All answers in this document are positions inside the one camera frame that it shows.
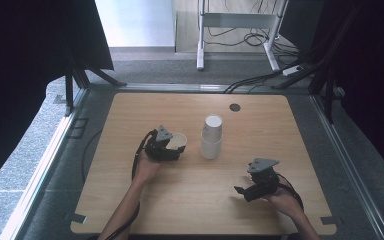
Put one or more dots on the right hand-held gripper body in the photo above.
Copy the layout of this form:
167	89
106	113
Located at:
263	176

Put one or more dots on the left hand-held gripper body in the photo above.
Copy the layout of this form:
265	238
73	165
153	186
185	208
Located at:
160	146

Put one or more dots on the white paper cup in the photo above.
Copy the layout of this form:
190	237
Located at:
210	149
177	141
212	128

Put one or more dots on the person's left hand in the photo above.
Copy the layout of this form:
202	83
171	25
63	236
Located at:
145	168

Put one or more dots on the person's right hand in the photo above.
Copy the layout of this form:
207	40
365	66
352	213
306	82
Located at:
285	201

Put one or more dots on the round dark table grommet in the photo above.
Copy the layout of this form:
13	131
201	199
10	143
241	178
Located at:
235	107

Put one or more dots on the black metal stand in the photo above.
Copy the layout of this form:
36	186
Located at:
76	80
326	60

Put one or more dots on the white power strip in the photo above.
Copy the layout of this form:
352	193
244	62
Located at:
292	70

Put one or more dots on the black curtain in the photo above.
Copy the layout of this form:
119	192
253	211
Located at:
373	66
30	66

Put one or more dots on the aluminium floor rail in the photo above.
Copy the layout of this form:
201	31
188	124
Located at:
350	166
43	166

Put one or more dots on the white metal desk frame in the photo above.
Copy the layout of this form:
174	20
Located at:
236	20

